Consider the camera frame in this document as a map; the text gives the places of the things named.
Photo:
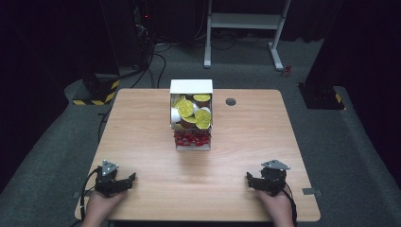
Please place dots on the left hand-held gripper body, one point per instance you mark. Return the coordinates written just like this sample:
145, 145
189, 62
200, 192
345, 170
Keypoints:
107, 181

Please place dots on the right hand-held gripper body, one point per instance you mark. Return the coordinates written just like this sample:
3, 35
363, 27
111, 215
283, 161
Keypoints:
273, 178

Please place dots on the grey tape strip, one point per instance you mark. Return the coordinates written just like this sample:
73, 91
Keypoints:
311, 191
78, 194

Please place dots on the pile of red packets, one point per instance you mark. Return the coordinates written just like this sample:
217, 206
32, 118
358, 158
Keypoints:
192, 138

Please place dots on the pile of yellow-lidded capsules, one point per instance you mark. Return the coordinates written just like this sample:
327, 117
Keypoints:
189, 110

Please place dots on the black yellow striped stand base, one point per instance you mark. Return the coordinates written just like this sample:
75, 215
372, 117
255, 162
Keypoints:
101, 91

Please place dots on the white two-tier cardboard box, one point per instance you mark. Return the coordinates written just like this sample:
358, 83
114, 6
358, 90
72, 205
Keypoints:
191, 86

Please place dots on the white metal stand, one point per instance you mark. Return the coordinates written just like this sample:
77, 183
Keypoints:
241, 20

